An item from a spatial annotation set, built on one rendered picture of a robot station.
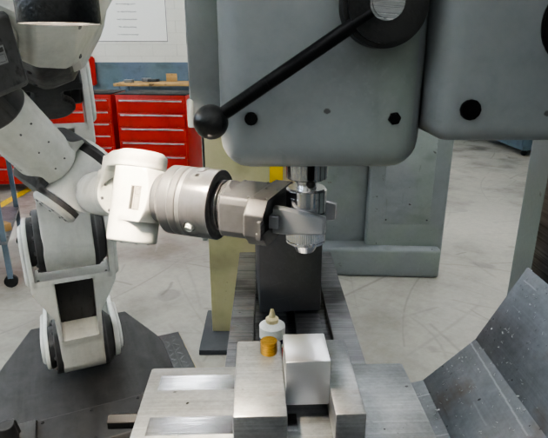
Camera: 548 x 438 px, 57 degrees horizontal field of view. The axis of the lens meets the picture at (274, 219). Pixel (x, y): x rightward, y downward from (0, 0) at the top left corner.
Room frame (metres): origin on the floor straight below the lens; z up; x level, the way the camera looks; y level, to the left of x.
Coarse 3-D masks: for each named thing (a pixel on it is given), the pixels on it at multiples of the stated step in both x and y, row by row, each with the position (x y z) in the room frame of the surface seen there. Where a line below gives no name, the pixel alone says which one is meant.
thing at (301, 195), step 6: (288, 186) 0.56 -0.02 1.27; (294, 186) 0.56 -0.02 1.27; (318, 186) 0.56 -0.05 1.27; (324, 186) 0.56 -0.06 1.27; (288, 192) 0.55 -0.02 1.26; (294, 192) 0.54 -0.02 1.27; (300, 192) 0.54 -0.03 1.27; (306, 192) 0.54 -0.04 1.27; (312, 192) 0.54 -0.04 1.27; (318, 192) 0.54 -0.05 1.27; (324, 192) 0.55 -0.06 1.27; (294, 198) 0.54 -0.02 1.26; (300, 198) 0.54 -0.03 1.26; (306, 198) 0.54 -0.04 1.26; (312, 198) 0.54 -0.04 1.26; (318, 198) 0.54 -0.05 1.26
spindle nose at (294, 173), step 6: (288, 168) 0.55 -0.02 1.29; (294, 168) 0.54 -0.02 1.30; (300, 168) 0.54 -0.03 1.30; (306, 168) 0.54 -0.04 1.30; (318, 168) 0.54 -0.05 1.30; (324, 168) 0.54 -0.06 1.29; (288, 174) 0.55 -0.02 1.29; (294, 174) 0.54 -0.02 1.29; (300, 174) 0.54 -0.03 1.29; (306, 174) 0.54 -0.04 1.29; (318, 174) 0.54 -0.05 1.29; (324, 174) 0.54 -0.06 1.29; (294, 180) 0.54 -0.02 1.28; (300, 180) 0.54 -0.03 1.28; (306, 180) 0.54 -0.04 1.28; (318, 180) 0.54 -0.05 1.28
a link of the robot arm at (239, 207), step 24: (192, 168) 0.61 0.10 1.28; (192, 192) 0.57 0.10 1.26; (216, 192) 0.57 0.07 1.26; (240, 192) 0.57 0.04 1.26; (264, 192) 0.56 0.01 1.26; (192, 216) 0.56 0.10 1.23; (216, 216) 0.57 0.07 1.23; (240, 216) 0.54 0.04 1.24; (264, 216) 0.52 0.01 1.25; (264, 240) 0.52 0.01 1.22
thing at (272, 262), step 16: (256, 256) 1.02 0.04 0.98; (272, 256) 0.86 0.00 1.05; (288, 256) 0.87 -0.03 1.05; (304, 256) 0.87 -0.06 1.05; (320, 256) 0.87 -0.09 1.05; (256, 272) 1.03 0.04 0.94; (272, 272) 0.86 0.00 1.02; (288, 272) 0.87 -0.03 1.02; (304, 272) 0.87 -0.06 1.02; (320, 272) 0.87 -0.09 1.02; (272, 288) 0.86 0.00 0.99; (288, 288) 0.87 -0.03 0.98; (304, 288) 0.87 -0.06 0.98; (320, 288) 0.87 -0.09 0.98; (272, 304) 0.86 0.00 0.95; (288, 304) 0.87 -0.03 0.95; (304, 304) 0.87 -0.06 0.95
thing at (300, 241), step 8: (288, 200) 0.55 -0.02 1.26; (296, 200) 0.54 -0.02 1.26; (320, 200) 0.54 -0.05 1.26; (296, 208) 0.54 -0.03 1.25; (304, 208) 0.54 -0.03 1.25; (312, 208) 0.54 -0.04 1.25; (320, 208) 0.54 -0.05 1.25; (288, 240) 0.55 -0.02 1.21; (296, 240) 0.54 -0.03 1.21; (304, 240) 0.54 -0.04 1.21; (312, 240) 0.54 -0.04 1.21; (320, 240) 0.54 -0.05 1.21
